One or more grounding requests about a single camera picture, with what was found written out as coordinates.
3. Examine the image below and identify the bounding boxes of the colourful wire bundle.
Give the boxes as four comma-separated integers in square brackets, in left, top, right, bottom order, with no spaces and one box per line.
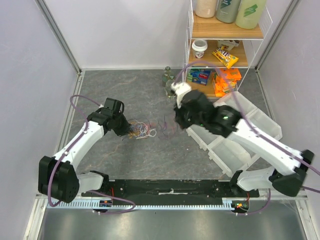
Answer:
[121,119,158,141]

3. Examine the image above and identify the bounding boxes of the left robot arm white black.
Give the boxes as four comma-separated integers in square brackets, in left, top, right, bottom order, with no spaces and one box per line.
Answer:
[38,98,131,207]

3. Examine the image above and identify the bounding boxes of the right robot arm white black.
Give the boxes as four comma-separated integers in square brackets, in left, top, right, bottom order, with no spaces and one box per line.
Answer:
[172,83,315,197]

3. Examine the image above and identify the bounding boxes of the front clear glass bottle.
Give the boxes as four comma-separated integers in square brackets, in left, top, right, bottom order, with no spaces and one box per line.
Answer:
[165,75,176,98]

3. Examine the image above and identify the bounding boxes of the clear glass bottle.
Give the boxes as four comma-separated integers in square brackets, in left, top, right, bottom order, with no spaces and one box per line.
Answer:
[161,66,172,86]
[165,75,176,98]

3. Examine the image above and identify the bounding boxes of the blue sponge package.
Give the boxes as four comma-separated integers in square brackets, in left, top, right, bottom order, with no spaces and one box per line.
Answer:
[187,68,212,86]

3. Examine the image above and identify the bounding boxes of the rear clear glass bottle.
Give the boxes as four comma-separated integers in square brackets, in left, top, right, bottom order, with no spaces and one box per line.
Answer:
[161,66,172,86]

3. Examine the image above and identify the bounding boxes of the orange snack boxes stack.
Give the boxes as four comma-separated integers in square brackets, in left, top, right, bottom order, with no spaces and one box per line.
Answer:
[212,68,242,97]

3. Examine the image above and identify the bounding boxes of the white compartment tray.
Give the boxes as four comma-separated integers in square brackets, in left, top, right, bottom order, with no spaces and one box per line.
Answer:
[186,91,283,178]

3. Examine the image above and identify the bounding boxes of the yellow candy bag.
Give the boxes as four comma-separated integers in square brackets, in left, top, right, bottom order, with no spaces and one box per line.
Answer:
[212,47,239,69]

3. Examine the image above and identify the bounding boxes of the white paper coffee cup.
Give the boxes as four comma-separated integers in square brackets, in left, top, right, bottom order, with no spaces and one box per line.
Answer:
[191,39,208,59]

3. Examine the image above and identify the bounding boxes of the beige jar on shelf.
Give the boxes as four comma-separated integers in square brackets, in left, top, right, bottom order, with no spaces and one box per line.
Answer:
[195,0,218,19]

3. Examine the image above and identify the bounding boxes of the grey green bottle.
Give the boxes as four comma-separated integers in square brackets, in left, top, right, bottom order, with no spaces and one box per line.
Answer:
[216,0,241,24]

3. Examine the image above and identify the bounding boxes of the light green bottle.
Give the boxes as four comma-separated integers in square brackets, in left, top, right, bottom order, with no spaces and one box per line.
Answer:
[235,0,267,30]

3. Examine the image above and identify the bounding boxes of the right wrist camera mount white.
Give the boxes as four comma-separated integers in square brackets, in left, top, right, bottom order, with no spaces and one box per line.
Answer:
[170,82,192,109]

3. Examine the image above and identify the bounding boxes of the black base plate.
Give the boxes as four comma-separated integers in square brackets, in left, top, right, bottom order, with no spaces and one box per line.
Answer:
[81,178,261,206]

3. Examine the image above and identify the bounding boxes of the white wire shelf rack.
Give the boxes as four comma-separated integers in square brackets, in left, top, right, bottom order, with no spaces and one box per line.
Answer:
[181,0,273,99]

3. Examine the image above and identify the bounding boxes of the light blue cable duct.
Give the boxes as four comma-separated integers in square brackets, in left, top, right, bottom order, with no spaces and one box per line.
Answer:
[55,198,235,211]

